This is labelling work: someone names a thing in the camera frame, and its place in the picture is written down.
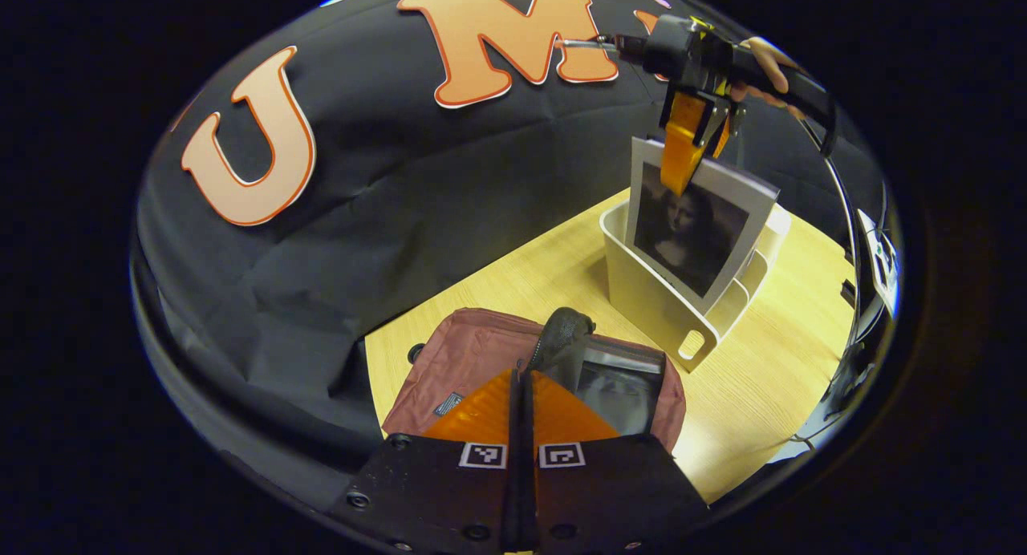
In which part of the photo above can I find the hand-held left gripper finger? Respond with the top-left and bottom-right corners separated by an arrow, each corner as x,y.
331,367 -> 524,555
522,371 -> 711,555

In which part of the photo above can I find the white book with portrait cover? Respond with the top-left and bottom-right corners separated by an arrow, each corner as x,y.
626,136 -> 781,316

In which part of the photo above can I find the maroon schoolbag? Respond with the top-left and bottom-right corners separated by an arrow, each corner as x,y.
381,306 -> 688,460

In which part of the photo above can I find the white bookshelf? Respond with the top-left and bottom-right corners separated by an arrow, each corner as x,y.
599,198 -> 793,374

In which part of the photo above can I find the white electronic device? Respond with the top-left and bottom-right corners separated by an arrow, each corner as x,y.
852,209 -> 901,317

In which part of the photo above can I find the black backdrop cloth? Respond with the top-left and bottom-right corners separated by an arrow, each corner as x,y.
132,0 -> 887,492

